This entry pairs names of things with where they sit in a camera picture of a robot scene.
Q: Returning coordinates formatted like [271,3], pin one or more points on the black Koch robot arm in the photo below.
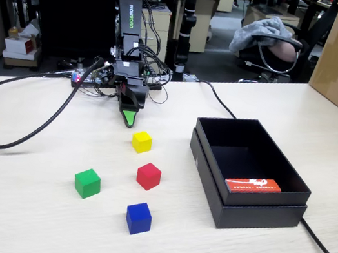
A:
[131,12]

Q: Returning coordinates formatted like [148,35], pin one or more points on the yellow wooden cube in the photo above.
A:
[141,142]

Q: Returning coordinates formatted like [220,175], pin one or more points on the white and red carton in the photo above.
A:
[18,45]

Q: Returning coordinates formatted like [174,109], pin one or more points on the green wooden cube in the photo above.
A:
[87,183]

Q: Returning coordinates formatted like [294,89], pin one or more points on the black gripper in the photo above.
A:
[129,73]

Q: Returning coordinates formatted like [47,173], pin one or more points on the office chair chrome armrest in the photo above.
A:
[313,34]

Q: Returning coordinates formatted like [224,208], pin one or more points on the small orange printed box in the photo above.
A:
[253,185]

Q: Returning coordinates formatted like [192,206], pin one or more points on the black mesh office chair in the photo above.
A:
[73,1]

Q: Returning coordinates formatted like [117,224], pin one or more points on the grey fleece blanket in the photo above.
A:
[261,28]

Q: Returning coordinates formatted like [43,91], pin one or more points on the thick black vertical pole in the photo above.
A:
[184,37]

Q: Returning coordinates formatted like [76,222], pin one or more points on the black open box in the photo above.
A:
[254,218]

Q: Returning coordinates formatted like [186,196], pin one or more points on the controller circuit board with LED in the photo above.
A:
[75,76]

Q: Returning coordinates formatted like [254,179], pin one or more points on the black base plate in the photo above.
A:
[156,87]

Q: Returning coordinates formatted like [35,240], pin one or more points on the thin black stand pole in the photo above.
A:
[175,3]

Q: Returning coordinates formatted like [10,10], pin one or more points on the black cardboard box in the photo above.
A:
[248,157]

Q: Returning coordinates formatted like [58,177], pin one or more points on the red wooden cube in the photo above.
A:
[148,177]

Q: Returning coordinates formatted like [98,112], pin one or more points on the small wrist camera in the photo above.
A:
[105,76]

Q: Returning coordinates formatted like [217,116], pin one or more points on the blue wooden cube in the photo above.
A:
[138,219]

